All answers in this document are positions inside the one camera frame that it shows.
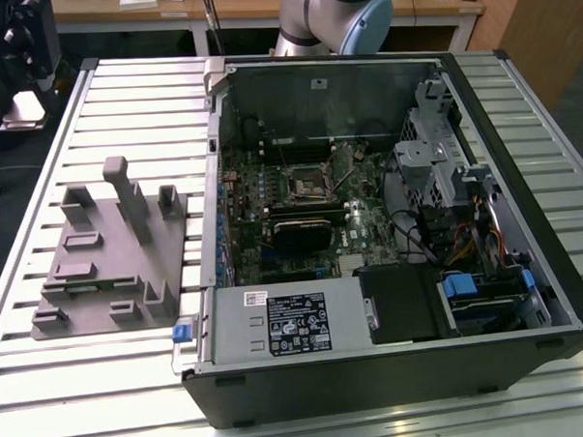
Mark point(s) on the silver chipset heatsink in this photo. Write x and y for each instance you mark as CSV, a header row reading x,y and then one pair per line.
x,y
353,264

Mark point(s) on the wooden cabinet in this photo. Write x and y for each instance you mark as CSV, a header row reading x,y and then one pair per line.
x,y
545,33

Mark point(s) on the grey parts rack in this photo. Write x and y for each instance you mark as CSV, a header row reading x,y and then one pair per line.
x,y
124,264

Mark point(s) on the grey power supply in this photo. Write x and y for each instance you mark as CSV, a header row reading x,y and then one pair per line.
x,y
234,337

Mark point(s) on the metal drive cage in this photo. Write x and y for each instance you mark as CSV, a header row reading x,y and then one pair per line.
x,y
417,157

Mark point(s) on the black graphics card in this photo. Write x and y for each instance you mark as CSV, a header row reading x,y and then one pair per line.
x,y
302,238

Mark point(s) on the blue case latch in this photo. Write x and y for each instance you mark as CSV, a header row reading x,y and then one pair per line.
x,y
182,331

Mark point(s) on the black plastic shroud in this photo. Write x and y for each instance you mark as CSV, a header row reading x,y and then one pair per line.
x,y
406,305

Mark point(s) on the blue plastic clip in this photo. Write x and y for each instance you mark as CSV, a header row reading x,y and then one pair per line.
x,y
527,280

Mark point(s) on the grey case latch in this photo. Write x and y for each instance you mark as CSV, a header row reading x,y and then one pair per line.
x,y
213,77

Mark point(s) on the CPU socket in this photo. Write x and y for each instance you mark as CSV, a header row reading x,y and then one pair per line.
x,y
309,184

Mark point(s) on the wooden desk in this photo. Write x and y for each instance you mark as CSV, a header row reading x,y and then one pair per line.
x,y
94,14

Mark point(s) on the blue disk carrier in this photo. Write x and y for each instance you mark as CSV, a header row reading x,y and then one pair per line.
x,y
456,286

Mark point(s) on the silver CPU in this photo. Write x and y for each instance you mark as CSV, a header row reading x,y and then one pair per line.
x,y
23,110

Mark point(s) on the green motherboard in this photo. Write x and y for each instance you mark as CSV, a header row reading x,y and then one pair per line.
x,y
369,225

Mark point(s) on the black PC case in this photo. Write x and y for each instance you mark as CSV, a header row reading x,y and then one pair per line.
x,y
328,391

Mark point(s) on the green RAM stick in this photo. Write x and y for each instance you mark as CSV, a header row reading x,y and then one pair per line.
x,y
106,285

